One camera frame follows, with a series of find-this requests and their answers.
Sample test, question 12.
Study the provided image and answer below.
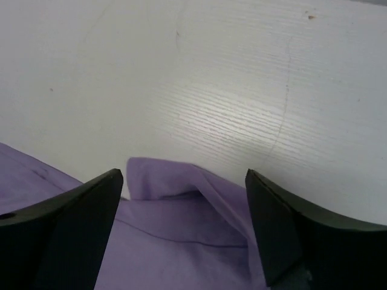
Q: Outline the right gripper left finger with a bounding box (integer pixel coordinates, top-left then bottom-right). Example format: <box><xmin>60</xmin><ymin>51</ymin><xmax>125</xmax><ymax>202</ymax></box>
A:
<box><xmin>1</xmin><ymin>169</ymin><xmax>123</xmax><ymax>289</ymax></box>

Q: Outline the purple t shirt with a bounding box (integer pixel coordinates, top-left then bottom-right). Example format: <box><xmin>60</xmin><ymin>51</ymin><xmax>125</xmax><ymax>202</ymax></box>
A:
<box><xmin>1</xmin><ymin>145</ymin><xmax>266</xmax><ymax>289</ymax></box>

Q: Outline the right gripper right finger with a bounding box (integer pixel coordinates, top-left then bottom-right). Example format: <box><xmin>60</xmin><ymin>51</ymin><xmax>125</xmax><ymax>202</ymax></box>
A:
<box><xmin>245</xmin><ymin>170</ymin><xmax>386</xmax><ymax>289</ymax></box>

